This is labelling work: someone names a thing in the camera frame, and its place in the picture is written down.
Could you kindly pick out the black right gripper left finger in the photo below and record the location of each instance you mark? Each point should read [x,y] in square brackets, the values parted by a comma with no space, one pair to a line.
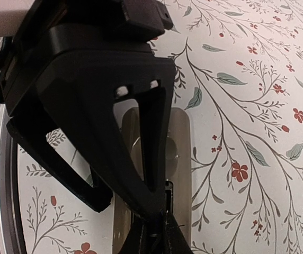
[139,240]

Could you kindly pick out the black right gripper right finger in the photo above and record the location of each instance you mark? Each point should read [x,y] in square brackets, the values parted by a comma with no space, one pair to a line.
[173,239]

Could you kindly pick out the white remote control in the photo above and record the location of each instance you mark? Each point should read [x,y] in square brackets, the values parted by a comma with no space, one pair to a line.
[178,173]

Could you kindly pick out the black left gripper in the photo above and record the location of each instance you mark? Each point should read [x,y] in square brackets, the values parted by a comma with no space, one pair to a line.
[50,28]

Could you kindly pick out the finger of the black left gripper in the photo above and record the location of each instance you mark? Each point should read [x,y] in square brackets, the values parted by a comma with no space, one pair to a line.
[30,133]
[115,111]

